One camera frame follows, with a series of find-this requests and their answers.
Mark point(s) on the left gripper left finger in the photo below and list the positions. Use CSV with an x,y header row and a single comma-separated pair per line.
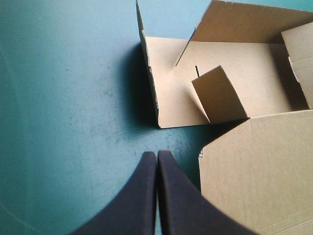
x,y
138,200

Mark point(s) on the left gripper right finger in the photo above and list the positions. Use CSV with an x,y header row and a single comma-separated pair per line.
x,y
178,203

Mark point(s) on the brown cardboard box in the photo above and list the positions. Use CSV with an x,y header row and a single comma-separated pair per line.
x,y
244,98

